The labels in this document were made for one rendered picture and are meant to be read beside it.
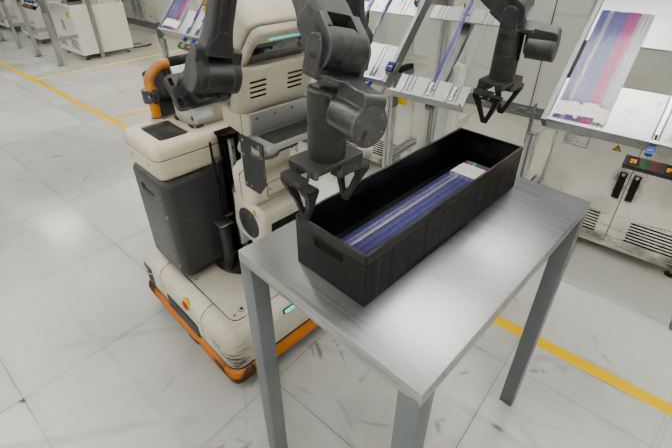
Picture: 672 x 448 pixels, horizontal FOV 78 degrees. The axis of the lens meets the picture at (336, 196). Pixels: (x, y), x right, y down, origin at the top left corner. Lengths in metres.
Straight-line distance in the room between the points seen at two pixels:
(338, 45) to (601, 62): 1.55
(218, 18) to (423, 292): 0.65
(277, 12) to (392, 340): 0.78
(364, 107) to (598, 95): 1.49
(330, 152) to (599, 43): 1.59
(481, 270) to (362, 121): 0.44
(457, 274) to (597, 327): 1.28
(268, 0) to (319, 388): 1.23
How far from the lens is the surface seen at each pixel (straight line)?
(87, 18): 6.31
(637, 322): 2.17
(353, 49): 0.57
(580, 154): 2.24
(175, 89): 1.07
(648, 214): 2.31
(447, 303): 0.77
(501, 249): 0.92
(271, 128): 1.17
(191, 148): 1.39
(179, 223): 1.48
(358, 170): 0.67
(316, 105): 0.58
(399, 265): 0.77
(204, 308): 1.53
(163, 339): 1.86
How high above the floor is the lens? 1.34
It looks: 32 degrees down
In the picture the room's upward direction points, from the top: straight up
